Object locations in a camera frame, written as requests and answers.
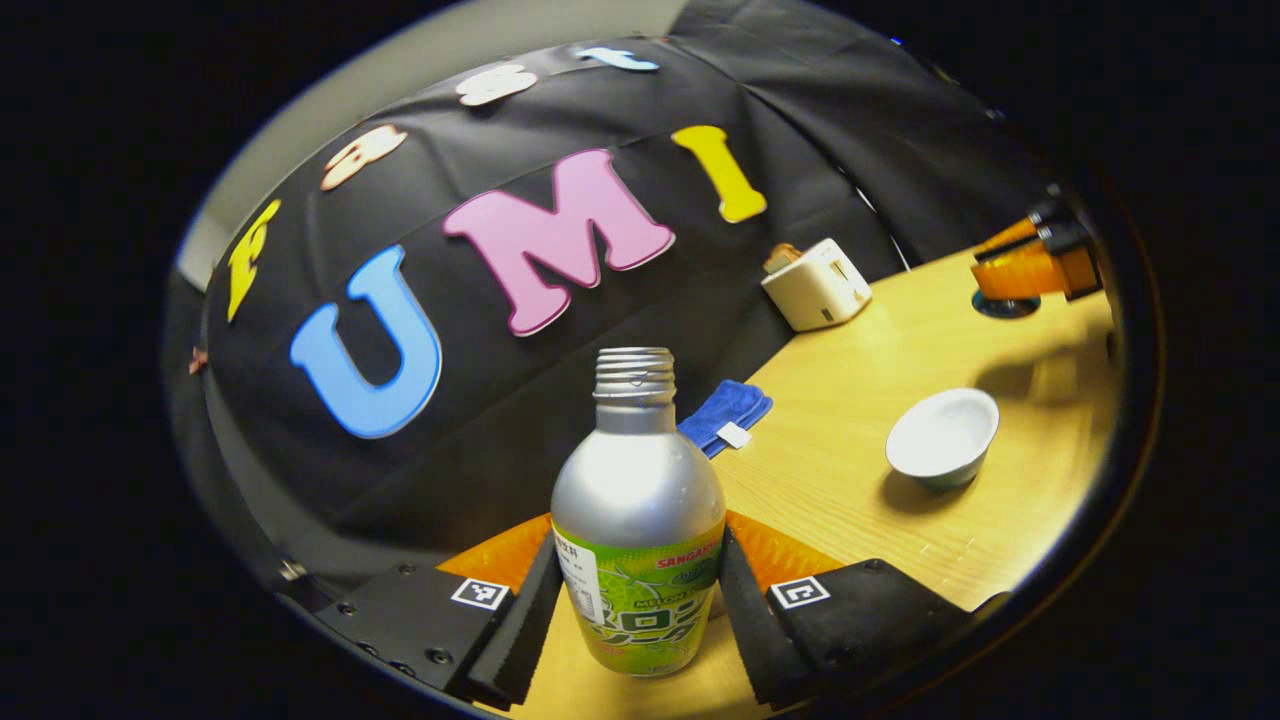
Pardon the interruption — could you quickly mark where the teal teacup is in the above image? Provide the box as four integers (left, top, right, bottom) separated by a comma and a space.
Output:
885, 388, 1001, 491

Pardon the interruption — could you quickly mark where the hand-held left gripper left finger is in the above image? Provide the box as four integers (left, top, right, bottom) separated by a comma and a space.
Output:
315, 510, 564, 711

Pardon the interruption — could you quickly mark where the white toaster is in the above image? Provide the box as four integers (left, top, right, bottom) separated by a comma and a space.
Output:
760, 238, 873, 333

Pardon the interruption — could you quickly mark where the black backdrop cloth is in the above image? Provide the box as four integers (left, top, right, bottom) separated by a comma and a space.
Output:
165, 0, 1061, 601

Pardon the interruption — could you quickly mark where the white power cable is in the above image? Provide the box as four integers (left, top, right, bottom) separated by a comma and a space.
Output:
850, 180, 913, 273

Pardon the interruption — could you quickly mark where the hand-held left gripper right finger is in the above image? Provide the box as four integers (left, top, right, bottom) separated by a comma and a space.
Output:
718, 510, 1011, 711

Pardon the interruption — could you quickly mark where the blue folded towel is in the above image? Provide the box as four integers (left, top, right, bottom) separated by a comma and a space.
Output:
678, 379, 774, 460

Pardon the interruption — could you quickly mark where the silver green water bottle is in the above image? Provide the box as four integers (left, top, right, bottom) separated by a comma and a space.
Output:
550, 347, 727, 678

